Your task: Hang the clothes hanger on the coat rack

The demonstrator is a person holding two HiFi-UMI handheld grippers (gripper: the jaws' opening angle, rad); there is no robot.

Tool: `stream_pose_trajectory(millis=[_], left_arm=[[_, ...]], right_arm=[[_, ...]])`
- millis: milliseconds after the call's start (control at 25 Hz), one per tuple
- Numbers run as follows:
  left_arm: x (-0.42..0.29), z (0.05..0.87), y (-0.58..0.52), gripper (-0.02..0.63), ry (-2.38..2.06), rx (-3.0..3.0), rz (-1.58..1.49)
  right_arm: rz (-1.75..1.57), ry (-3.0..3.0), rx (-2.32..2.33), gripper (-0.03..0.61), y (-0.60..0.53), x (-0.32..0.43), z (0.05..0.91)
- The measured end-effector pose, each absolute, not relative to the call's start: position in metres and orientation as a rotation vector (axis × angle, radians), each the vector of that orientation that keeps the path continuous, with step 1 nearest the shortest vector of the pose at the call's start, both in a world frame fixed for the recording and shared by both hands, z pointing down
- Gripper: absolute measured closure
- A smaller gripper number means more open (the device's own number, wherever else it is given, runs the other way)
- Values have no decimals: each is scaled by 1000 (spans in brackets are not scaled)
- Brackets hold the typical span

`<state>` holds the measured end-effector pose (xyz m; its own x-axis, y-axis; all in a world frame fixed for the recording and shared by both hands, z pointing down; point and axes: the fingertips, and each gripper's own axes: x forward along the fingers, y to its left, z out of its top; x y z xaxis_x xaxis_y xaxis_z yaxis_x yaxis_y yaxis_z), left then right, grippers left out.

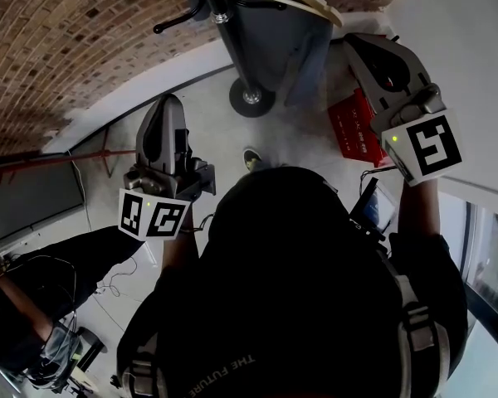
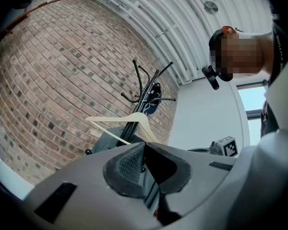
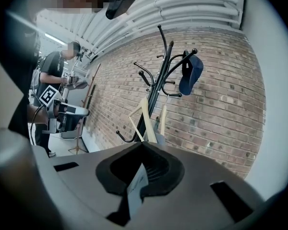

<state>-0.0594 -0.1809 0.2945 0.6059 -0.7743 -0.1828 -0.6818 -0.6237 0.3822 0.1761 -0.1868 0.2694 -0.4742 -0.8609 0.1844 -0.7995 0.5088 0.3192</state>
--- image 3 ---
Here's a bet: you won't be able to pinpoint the person's black shirt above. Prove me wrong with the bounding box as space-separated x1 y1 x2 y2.
0 8 42 142

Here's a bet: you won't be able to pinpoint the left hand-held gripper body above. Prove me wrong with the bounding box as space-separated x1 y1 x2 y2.
38 84 68 135

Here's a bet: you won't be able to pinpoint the ceiling light strip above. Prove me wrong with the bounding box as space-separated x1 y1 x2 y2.
44 32 66 46

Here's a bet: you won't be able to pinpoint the brown wooden coat stand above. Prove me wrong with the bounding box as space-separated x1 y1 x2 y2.
68 62 103 155

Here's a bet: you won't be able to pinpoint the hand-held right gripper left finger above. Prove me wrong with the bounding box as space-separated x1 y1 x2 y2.
31 141 145 230

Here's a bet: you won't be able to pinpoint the blue cap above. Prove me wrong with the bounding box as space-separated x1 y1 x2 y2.
178 55 204 96

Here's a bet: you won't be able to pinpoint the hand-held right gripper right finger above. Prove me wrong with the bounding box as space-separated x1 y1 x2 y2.
127 141 267 230

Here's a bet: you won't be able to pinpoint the pale wooden hanger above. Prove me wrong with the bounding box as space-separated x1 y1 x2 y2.
128 87 158 144
157 94 169 137

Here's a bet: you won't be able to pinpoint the black head camera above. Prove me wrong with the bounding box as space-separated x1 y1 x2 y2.
105 0 141 21

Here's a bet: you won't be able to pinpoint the white ceiling pipes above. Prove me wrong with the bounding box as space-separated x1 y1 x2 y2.
86 0 243 55

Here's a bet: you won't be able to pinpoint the person's left forearm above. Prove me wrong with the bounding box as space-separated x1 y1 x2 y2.
27 103 50 126

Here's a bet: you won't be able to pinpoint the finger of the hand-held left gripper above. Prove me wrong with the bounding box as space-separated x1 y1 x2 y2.
59 103 90 132

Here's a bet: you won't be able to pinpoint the black metal coat rack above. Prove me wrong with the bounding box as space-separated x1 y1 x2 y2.
116 24 199 144

